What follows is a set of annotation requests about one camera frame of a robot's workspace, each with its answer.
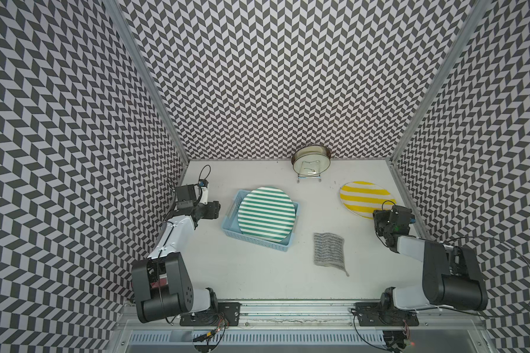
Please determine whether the yellow white striped plate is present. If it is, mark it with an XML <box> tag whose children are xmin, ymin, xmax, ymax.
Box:
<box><xmin>339</xmin><ymin>181</ymin><xmax>397</xmax><ymax>219</ymax></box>

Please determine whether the grey microfibre cloth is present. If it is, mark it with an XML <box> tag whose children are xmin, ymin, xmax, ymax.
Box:
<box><xmin>313</xmin><ymin>232</ymin><xmax>349</xmax><ymax>277</ymax></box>

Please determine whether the green white striped plate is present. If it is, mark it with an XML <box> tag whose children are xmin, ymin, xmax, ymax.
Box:
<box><xmin>237</xmin><ymin>187</ymin><xmax>297</xmax><ymax>243</ymax></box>

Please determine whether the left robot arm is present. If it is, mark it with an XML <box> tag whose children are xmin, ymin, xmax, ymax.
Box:
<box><xmin>131</xmin><ymin>179</ymin><xmax>221</xmax><ymax>323</ymax></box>

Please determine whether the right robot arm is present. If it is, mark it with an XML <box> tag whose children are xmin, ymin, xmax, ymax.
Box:
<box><xmin>372</xmin><ymin>205</ymin><xmax>489</xmax><ymax>311</ymax></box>

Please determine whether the brown rimmed floral plate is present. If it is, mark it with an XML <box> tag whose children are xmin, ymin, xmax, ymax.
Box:
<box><xmin>291</xmin><ymin>145</ymin><xmax>331</xmax><ymax>174</ymax></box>

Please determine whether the light blue plastic basket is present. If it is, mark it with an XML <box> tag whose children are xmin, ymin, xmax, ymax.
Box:
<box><xmin>222</xmin><ymin>190</ymin><xmax>300</xmax><ymax>252</ymax></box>

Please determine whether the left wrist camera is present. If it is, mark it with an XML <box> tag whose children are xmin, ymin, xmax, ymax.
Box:
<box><xmin>197</xmin><ymin>179</ymin><xmax>208</xmax><ymax>204</ymax></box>

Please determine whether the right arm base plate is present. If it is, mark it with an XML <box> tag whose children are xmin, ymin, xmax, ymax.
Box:
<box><xmin>355</xmin><ymin>302</ymin><xmax>420</xmax><ymax>327</ymax></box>

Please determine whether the chrome wire plate stand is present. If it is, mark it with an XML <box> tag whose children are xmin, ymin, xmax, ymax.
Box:
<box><xmin>297</xmin><ymin>160</ymin><xmax>322</xmax><ymax>183</ymax></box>

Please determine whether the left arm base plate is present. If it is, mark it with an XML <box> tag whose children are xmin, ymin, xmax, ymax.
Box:
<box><xmin>180</xmin><ymin>302</ymin><xmax>241</xmax><ymax>327</ymax></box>

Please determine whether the aluminium front rail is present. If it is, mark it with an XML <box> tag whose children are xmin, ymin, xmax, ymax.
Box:
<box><xmin>112</xmin><ymin>299</ymin><xmax>486</xmax><ymax>332</ymax></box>

